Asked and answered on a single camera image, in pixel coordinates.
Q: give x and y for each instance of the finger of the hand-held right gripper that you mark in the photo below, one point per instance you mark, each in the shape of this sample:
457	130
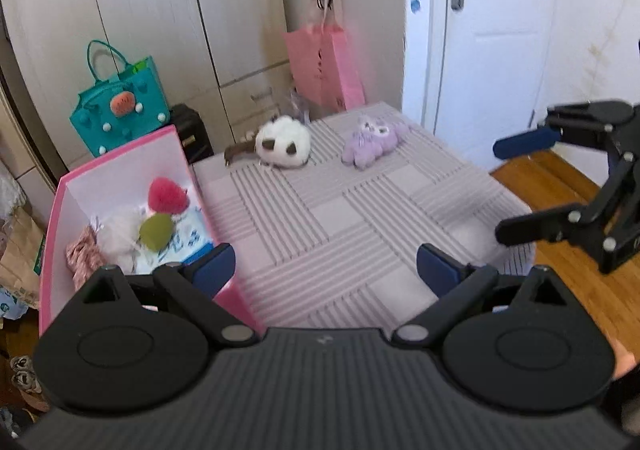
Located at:
535	227
525	142

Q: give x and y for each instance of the pale pink hanging cloth bag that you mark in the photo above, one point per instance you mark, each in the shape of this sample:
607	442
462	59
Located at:
332	2

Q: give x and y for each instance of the pink storage box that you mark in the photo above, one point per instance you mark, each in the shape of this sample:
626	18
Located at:
125	160

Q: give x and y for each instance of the brown paper bag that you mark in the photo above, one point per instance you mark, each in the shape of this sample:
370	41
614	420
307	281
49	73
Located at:
22	250

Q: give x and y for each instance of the black case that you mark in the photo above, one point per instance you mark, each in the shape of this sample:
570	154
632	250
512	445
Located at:
192	130

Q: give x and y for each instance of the green egg-shaped sponge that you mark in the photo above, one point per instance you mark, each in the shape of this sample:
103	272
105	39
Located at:
156	230

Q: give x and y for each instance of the blue round sticker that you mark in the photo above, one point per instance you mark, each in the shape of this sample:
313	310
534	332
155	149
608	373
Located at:
414	5

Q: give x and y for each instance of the white brown plush toy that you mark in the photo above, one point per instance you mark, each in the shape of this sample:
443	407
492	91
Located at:
285	142

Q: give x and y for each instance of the clear plastic item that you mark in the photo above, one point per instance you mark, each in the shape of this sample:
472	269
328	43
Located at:
299	105

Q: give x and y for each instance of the reddish orange soft sponge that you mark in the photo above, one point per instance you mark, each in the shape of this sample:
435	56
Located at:
167	194

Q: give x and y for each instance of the striped pink bed sheet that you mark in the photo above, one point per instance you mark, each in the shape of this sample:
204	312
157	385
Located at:
350	230

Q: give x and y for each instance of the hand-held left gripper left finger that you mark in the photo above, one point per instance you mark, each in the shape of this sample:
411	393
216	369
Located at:
217	265

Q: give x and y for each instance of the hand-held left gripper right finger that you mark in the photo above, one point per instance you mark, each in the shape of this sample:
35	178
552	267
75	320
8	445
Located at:
435	267

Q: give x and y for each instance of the blue white wet wipes pack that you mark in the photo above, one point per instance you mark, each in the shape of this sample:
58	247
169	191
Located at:
192	237

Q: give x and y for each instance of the beige wardrobe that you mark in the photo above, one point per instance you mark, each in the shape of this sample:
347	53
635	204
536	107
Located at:
150	20

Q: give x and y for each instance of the purple plush toy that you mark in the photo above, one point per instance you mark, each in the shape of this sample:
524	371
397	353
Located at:
372	140

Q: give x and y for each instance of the teal tote bag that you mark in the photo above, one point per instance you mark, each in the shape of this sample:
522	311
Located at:
135	95

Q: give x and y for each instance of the pink paper bag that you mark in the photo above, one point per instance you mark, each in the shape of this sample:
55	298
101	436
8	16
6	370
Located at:
325	65

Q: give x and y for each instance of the patterned slipper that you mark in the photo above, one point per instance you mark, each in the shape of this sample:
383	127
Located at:
24	374

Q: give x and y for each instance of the white door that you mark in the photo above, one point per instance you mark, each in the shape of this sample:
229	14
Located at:
500	55

